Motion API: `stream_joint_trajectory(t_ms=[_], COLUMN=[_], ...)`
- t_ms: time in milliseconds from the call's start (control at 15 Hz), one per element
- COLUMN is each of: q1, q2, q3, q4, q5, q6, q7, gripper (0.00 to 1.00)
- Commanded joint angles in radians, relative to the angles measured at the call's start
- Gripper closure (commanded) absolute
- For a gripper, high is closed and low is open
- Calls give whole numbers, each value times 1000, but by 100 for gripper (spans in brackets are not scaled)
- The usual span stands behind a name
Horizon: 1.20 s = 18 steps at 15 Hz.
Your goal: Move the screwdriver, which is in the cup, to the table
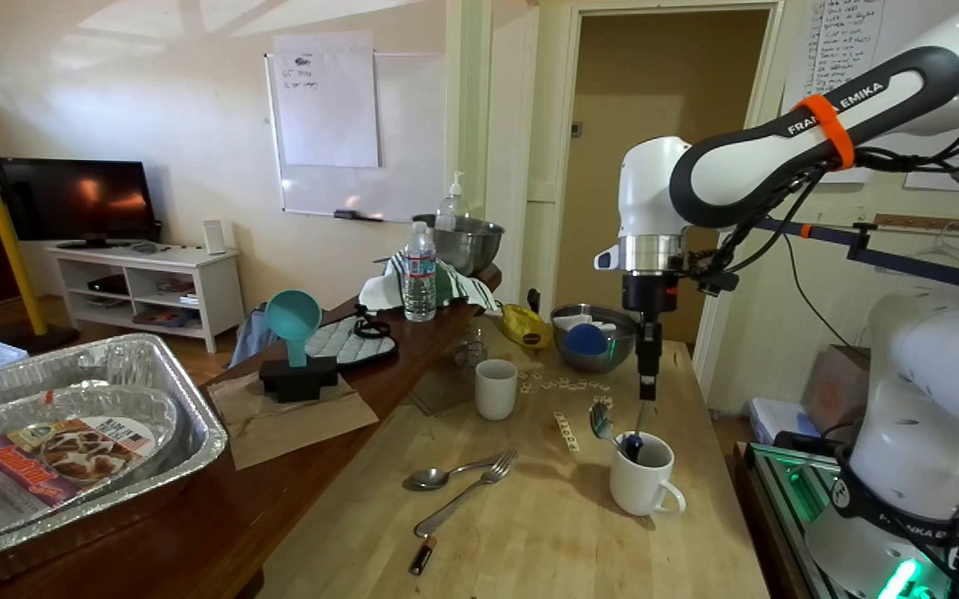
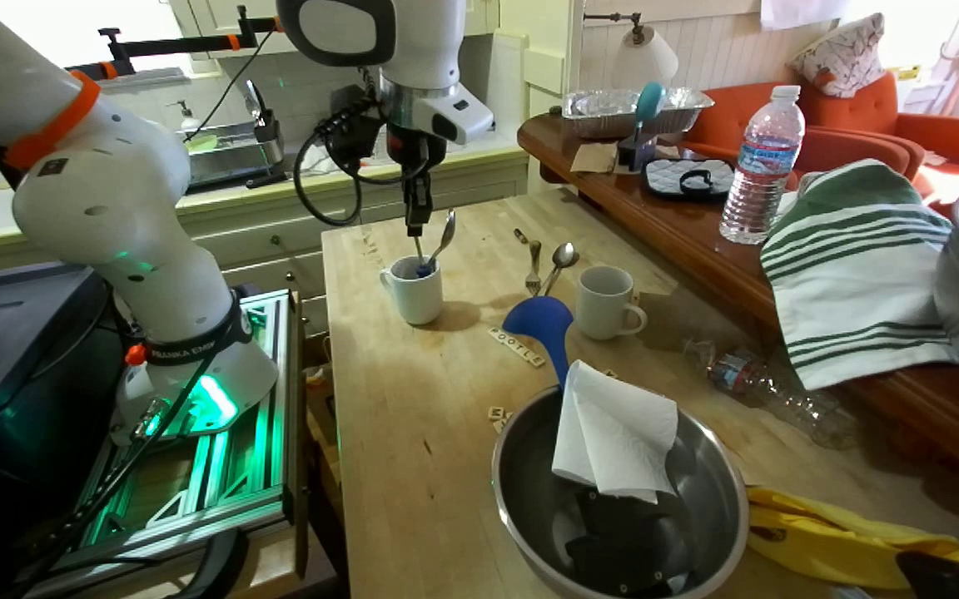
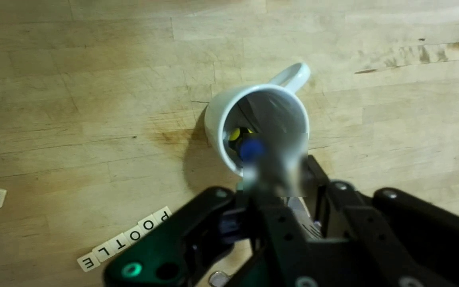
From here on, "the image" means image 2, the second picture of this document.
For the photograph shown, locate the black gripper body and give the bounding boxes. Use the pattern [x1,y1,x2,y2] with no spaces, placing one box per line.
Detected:
[386,122,450,214]

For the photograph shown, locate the green lit robot base platform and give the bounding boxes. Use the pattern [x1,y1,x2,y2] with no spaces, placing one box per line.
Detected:
[10,283,312,599]

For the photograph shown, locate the metal spoon in mug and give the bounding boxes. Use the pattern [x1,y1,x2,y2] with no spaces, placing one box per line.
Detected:
[418,211,461,281]

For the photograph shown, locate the white mug holding tools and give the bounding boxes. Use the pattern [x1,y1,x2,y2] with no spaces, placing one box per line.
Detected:
[375,252,450,330]

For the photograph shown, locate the metal fork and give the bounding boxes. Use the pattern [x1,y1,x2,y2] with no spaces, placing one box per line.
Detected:
[510,223,546,300]

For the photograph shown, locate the blue ladle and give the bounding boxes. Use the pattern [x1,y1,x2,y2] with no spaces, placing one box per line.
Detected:
[499,293,578,388]

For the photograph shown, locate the metal faucet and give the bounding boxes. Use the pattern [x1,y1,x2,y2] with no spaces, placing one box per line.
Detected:
[239,75,291,189]

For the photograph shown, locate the small wooden domino piece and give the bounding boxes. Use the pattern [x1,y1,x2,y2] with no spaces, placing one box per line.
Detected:
[483,323,550,373]

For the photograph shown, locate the brown cardboard piece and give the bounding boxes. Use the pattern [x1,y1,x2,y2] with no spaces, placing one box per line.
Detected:
[565,138,621,179]

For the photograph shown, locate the aluminium foil tray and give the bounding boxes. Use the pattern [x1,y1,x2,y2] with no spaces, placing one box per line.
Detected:
[556,84,716,144]

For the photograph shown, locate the empty white mug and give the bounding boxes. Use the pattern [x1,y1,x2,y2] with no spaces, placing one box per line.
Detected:
[572,263,651,346]

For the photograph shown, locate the small black box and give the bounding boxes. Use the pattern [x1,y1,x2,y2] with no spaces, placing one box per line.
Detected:
[612,130,663,173]

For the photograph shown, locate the dark brown wooden table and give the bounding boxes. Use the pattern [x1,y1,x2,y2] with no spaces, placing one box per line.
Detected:
[516,110,959,525]

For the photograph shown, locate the teal plastic scoop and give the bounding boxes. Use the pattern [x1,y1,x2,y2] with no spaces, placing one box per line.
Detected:
[629,75,669,144]

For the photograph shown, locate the white folded napkin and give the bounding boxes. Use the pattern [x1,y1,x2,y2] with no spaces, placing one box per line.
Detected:
[550,357,682,508]

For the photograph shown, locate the white bottle orange cap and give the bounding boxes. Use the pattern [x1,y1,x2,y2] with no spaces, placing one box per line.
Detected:
[117,339,164,440]

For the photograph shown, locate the clear plastic water bottle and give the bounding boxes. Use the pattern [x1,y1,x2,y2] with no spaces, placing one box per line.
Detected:
[716,80,813,249]

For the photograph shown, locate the crushed clear plastic bottle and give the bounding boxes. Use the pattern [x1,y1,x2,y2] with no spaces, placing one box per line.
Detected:
[682,337,863,443]

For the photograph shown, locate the steel mixing bowl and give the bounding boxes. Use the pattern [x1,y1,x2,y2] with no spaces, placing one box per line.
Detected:
[486,387,752,599]

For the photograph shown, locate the black equipment case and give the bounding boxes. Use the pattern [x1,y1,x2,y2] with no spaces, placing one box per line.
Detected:
[0,263,132,599]

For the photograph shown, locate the green white striped towel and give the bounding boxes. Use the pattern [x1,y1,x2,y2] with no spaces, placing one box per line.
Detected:
[756,156,959,397]

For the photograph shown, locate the patterned cushion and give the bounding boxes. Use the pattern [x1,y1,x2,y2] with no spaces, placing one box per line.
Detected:
[792,9,890,104]

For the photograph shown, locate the orange sofa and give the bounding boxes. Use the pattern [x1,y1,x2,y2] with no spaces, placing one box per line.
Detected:
[682,70,959,211]

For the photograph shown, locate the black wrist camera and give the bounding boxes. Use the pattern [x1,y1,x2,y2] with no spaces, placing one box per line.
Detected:
[322,100,393,168]

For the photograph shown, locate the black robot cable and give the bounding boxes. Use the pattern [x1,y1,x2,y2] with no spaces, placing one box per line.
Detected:
[291,91,397,233]

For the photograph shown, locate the white shade wall lamp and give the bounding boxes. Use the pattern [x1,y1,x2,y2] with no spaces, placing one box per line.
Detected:
[581,6,682,94]

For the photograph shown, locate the black camera clamp bar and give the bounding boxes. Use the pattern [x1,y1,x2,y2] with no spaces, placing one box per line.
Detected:
[94,3,284,73]

